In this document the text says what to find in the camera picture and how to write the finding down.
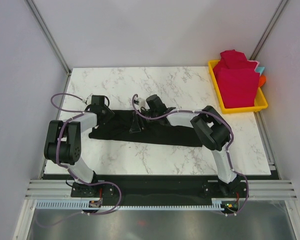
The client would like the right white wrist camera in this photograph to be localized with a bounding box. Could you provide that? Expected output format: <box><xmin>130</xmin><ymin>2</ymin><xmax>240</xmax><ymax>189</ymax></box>
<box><xmin>133</xmin><ymin>97</ymin><xmax>146</xmax><ymax>109</ymax></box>

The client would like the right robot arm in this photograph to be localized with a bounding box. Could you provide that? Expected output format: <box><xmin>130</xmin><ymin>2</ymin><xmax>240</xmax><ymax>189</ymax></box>
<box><xmin>131</xmin><ymin>94</ymin><xmax>240</xmax><ymax>197</ymax></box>

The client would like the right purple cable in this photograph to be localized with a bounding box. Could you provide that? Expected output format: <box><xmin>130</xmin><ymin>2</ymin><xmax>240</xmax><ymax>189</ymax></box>
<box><xmin>131</xmin><ymin>93</ymin><xmax>250</xmax><ymax>218</ymax></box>

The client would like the black t-shirt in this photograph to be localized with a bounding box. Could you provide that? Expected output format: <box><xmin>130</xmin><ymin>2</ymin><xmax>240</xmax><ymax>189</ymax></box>
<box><xmin>88</xmin><ymin>110</ymin><xmax>203</xmax><ymax>148</ymax></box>

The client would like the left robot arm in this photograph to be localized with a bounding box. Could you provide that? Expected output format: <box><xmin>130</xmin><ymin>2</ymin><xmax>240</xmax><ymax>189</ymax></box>
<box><xmin>44</xmin><ymin>95</ymin><xmax>115</xmax><ymax>197</ymax></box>

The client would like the pink cloth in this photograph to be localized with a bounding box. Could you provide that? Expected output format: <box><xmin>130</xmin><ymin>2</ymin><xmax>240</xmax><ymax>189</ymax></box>
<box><xmin>249</xmin><ymin>60</ymin><xmax>260</xmax><ymax>70</ymax></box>

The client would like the yellow plastic bin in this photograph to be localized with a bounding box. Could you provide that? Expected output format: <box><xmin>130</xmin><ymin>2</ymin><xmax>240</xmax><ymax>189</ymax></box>
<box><xmin>207</xmin><ymin>59</ymin><xmax>268</xmax><ymax>114</ymax></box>

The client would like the white slotted cable duct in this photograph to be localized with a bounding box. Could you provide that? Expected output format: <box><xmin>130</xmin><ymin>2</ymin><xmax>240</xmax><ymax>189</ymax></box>
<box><xmin>35</xmin><ymin>199</ymin><xmax>224</xmax><ymax>211</ymax></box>

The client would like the right aluminium frame post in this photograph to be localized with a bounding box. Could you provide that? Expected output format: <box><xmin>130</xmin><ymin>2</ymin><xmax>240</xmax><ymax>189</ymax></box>
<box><xmin>250</xmin><ymin>0</ymin><xmax>290</xmax><ymax>60</ymax></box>

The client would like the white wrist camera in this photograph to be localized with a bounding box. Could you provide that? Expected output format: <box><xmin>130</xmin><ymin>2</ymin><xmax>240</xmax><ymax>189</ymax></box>
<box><xmin>133</xmin><ymin>97</ymin><xmax>146</xmax><ymax>109</ymax></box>
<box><xmin>82</xmin><ymin>93</ymin><xmax>93</xmax><ymax>105</ymax></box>

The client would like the orange cloth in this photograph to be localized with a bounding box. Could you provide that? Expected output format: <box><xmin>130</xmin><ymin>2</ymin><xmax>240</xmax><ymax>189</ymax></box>
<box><xmin>258</xmin><ymin>74</ymin><xmax>267</xmax><ymax>88</ymax></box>

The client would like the aluminium frame post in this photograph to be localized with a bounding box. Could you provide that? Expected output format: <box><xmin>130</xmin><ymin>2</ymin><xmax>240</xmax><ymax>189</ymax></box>
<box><xmin>250</xmin><ymin>0</ymin><xmax>290</xmax><ymax>60</ymax></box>
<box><xmin>24</xmin><ymin>0</ymin><xmax>72</xmax><ymax>76</ymax></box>

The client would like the red t-shirt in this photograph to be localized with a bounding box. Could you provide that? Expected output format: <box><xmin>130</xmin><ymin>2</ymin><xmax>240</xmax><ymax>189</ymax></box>
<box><xmin>213</xmin><ymin>49</ymin><xmax>260</xmax><ymax>108</ymax></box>

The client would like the purple cable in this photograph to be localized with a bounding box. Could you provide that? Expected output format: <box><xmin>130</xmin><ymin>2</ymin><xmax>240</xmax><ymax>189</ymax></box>
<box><xmin>36</xmin><ymin>92</ymin><xmax>123</xmax><ymax>228</ymax></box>
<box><xmin>131</xmin><ymin>93</ymin><xmax>250</xmax><ymax>218</ymax></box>

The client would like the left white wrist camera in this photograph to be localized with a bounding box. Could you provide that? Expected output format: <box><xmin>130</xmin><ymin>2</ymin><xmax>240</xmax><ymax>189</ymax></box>
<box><xmin>82</xmin><ymin>93</ymin><xmax>93</xmax><ymax>105</ymax></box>

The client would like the cyan cloth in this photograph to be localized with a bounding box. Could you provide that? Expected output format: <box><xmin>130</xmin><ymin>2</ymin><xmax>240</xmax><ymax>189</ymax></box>
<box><xmin>255</xmin><ymin>66</ymin><xmax>265</xmax><ymax>76</ymax></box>

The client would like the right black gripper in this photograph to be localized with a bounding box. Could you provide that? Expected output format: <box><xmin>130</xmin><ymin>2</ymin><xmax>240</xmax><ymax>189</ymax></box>
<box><xmin>130</xmin><ymin>108</ymin><xmax>158</xmax><ymax>134</ymax></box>

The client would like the left aluminium frame post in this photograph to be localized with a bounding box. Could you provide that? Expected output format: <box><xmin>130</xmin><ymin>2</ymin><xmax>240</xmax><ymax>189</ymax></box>
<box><xmin>24</xmin><ymin>0</ymin><xmax>72</xmax><ymax>76</ymax></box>

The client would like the aluminium rail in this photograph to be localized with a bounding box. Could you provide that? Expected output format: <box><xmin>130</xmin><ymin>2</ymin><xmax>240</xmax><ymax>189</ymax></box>
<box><xmin>25</xmin><ymin>179</ymin><xmax>72</xmax><ymax>200</ymax></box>

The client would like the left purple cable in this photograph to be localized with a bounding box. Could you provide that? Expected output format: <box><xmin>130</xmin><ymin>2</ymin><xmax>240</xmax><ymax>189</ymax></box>
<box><xmin>36</xmin><ymin>92</ymin><xmax>123</xmax><ymax>228</ymax></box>

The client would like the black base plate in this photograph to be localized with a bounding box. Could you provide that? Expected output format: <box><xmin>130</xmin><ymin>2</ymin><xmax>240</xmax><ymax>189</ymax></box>
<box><xmin>69</xmin><ymin>174</ymin><xmax>248</xmax><ymax>207</ymax></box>

